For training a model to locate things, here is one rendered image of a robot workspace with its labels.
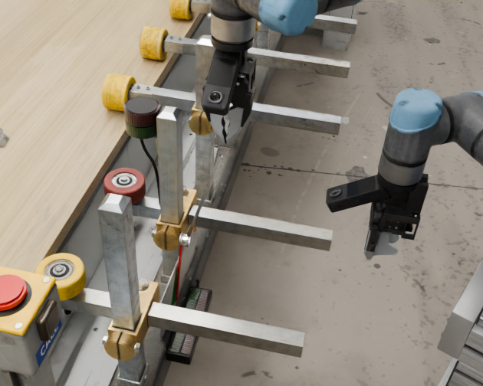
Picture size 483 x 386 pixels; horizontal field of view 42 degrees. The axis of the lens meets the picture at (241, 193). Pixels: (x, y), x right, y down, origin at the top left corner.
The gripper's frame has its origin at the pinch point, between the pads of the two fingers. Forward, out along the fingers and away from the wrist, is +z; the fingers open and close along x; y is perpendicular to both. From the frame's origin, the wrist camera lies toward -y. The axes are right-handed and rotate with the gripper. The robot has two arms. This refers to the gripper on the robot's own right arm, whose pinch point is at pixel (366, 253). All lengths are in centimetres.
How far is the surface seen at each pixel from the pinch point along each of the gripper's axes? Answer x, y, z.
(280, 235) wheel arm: -1.7, -16.7, -2.1
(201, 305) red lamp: -10.5, -30.1, 12.6
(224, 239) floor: 79, -44, 83
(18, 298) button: -56, -36, -40
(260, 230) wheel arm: -1.6, -20.8, -2.5
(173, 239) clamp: -8.6, -36.0, -2.9
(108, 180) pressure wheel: -1, -51, -8
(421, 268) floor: 83, 31, 83
